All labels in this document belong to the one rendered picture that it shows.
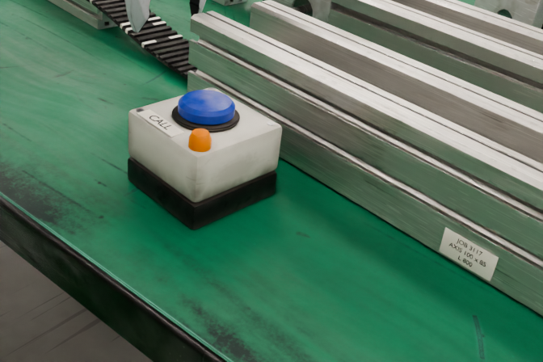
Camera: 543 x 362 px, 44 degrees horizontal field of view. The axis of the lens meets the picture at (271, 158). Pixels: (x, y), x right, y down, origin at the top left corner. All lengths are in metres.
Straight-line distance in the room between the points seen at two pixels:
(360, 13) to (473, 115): 0.25
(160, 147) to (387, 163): 0.16
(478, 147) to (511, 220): 0.05
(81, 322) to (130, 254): 0.77
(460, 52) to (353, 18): 0.12
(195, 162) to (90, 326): 0.79
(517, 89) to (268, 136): 0.25
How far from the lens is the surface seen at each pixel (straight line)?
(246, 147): 0.46
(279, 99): 0.54
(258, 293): 0.42
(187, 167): 0.44
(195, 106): 0.47
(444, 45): 0.66
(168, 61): 0.69
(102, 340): 1.18
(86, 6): 0.82
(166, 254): 0.45
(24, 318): 1.23
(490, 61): 0.64
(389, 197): 0.49
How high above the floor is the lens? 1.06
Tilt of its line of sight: 30 degrees down
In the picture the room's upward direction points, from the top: 7 degrees clockwise
